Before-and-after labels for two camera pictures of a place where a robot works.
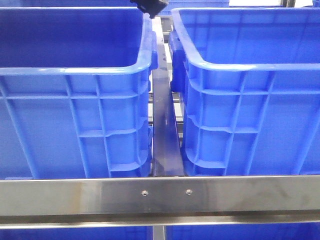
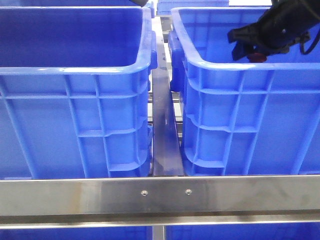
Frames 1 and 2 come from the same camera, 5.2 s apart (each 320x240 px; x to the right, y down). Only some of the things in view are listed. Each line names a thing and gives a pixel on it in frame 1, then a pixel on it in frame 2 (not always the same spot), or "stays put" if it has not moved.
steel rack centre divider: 167,154 stays put
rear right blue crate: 167,10 stays put
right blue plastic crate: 248,80 stays put
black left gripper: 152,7 to 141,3
